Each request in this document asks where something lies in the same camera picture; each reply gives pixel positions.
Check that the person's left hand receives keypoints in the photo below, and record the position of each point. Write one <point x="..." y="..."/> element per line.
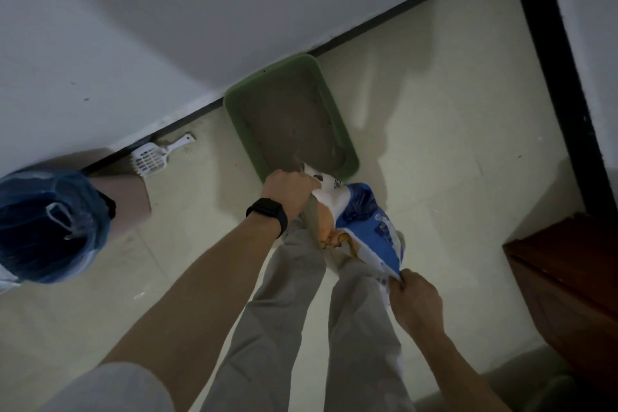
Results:
<point x="289" y="192"/>

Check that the person's right hand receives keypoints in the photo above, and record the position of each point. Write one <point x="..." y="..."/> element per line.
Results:
<point x="417" y="303"/>

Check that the person's right fingers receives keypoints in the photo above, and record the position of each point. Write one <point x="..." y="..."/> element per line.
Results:
<point x="403" y="281"/>

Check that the person's left fingers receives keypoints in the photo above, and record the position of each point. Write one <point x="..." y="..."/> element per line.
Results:
<point x="304" y="180"/>

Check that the blue white cat litter bag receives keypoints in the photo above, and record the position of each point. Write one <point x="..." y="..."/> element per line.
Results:
<point x="362" y="228"/>

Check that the person's left forearm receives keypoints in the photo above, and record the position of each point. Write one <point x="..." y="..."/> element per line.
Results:
<point x="193" y="300"/>

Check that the person's right forearm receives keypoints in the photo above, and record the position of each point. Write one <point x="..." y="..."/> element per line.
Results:
<point x="458" y="373"/>

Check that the black wrist watch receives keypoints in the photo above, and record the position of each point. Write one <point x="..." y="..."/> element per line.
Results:
<point x="268" y="211"/>

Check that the grey cat litter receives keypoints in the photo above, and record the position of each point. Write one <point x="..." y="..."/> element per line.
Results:
<point x="294" y="129"/>

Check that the green litter tray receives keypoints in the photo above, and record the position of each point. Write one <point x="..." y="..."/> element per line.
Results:
<point x="291" y="117"/>

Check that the person's grey trousers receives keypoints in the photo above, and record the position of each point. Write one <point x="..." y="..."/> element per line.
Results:
<point x="309" y="329"/>

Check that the white litter scoop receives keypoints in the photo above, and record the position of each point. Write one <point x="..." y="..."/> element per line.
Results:
<point x="154" y="155"/>

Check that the brown wooden cabinet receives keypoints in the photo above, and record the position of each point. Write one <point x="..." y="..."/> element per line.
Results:
<point x="569" y="300"/>

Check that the bin with blue plastic liner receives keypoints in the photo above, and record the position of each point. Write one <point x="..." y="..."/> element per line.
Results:
<point x="53" y="226"/>

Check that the person's grey shirt sleeve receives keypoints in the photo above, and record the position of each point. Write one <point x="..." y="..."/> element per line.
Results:
<point x="111" y="390"/>

